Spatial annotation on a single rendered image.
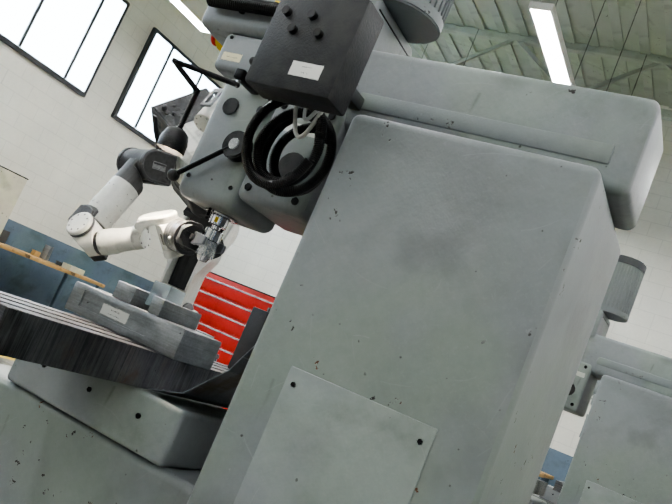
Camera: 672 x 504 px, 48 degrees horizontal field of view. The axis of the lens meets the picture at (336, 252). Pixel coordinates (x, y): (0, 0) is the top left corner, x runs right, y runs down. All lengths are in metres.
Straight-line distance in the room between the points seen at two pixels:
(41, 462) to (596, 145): 1.32
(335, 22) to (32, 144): 9.68
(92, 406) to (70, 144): 9.77
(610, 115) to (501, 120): 0.20
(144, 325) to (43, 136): 9.44
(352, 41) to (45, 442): 1.08
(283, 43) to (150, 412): 0.79
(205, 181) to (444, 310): 0.73
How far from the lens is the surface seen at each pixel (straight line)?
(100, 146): 11.76
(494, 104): 1.59
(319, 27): 1.49
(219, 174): 1.80
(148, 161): 2.27
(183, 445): 1.64
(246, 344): 2.15
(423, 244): 1.37
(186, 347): 1.69
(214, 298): 7.41
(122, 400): 1.69
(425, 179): 1.42
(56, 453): 1.80
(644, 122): 1.52
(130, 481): 1.67
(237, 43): 1.93
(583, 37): 10.71
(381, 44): 1.84
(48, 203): 11.40
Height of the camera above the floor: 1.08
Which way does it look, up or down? 8 degrees up
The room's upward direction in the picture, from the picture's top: 23 degrees clockwise
